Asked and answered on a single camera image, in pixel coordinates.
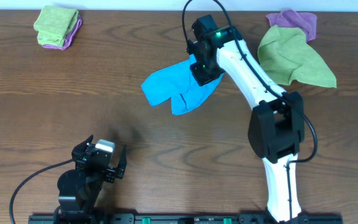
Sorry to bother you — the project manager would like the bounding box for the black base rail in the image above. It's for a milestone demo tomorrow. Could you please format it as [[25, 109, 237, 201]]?
[[28, 212, 344, 224]]

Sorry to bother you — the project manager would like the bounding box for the folded purple cloth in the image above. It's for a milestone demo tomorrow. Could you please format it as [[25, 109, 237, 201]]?
[[42, 15, 82, 50]]

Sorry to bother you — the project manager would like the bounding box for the blue microfiber cloth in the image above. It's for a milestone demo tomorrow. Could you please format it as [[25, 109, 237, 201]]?
[[141, 55, 223, 116]]

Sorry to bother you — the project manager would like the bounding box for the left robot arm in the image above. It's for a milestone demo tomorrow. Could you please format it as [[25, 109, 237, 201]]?
[[53, 136, 127, 224]]

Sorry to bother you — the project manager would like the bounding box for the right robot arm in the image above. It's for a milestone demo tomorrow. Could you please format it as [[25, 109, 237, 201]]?
[[187, 14, 305, 223]]

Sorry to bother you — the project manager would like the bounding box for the crumpled purple cloth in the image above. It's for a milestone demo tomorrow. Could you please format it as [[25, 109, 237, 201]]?
[[266, 9, 318, 42]]

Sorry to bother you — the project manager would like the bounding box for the crumpled green cloth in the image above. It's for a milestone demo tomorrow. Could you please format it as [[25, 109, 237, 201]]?
[[257, 25, 337, 88]]

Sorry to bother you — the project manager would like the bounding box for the folded green cloth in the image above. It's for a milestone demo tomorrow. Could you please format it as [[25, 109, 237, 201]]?
[[34, 6, 78, 47]]

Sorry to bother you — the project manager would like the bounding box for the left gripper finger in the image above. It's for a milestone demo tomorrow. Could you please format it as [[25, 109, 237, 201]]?
[[116, 145, 126, 179], [71, 135, 93, 159]]

